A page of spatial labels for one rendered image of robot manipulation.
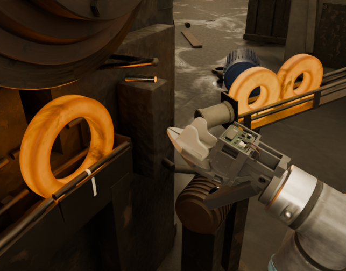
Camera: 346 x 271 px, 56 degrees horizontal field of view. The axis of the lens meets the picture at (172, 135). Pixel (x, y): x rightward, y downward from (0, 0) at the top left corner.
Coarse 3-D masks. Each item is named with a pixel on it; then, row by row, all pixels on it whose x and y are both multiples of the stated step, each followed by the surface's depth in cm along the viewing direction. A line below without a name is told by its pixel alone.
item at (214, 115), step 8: (224, 104) 85; (200, 112) 82; (208, 112) 82; (216, 112) 83; (224, 112) 83; (232, 112) 84; (208, 120) 82; (216, 120) 83; (224, 120) 84; (232, 120) 85; (208, 128) 83
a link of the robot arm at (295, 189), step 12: (288, 168) 54; (288, 180) 49; (300, 180) 49; (312, 180) 50; (276, 192) 50; (288, 192) 49; (300, 192) 48; (312, 192) 48; (276, 204) 50; (288, 204) 49; (300, 204) 48; (276, 216) 51; (288, 216) 49
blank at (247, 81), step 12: (252, 72) 83; (264, 72) 84; (240, 84) 83; (252, 84) 84; (264, 84) 86; (276, 84) 88; (240, 96) 84; (264, 96) 89; (276, 96) 90; (240, 108) 86; (252, 108) 88
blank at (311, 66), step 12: (288, 60) 89; (300, 60) 87; (312, 60) 89; (288, 72) 87; (300, 72) 89; (312, 72) 91; (288, 84) 90; (300, 84) 96; (312, 84) 94; (288, 96) 92
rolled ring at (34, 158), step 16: (64, 96) 52; (80, 96) 54; (48, 112) 49; (64, 112) 50; (80, 112) 53; (96, 112) 56; (32, 128) 48; (48, 128) 48; (96, 128) 59; (112, 128) 61; (32, 144) 47; (48, 144) 49; (96, 144) 61; (112, 144) 63; (32, 160) 47; (48, 160) 50; (96, 160) 61; (32, 176) 48; (48, 176) 51; (48, 192) 51
